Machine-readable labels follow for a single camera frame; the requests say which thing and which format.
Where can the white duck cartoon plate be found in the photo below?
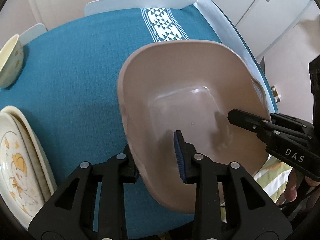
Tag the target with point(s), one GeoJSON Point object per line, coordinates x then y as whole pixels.
{"type": "Point", "coordinates": [27, 180]}

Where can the cream duck pattern bowl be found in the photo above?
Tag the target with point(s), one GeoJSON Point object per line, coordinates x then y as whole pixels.
{"type": "Point", "coordinates": [12, 56]}

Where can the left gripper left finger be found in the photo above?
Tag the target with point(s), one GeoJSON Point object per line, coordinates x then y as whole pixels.
{"type": "Point", "coordinates": [89, 204]}

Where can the person's right hand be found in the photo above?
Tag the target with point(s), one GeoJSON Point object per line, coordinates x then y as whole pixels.
{"type": "Point", "coordinates": [290, 193]}

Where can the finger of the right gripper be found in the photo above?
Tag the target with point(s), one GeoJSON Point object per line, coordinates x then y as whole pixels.
{"type": "Point", "coordinates": [250, 122]}

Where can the teal patterned tablecloth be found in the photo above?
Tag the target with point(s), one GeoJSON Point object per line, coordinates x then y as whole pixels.
{"type": "Point", "coordinates": [67, 90]}

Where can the green striped bedding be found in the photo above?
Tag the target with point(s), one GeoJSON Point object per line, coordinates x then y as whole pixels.
{"type": "Point", "coordinates": [273, 177]}

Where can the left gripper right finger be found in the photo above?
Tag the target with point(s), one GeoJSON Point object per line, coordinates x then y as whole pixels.
{"type": "Point", "coordinates": [229, 203]}

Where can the beige square plastic bowl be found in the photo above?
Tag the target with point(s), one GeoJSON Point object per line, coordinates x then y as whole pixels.
{"type": "Point", "coordinates": [190, 86]}

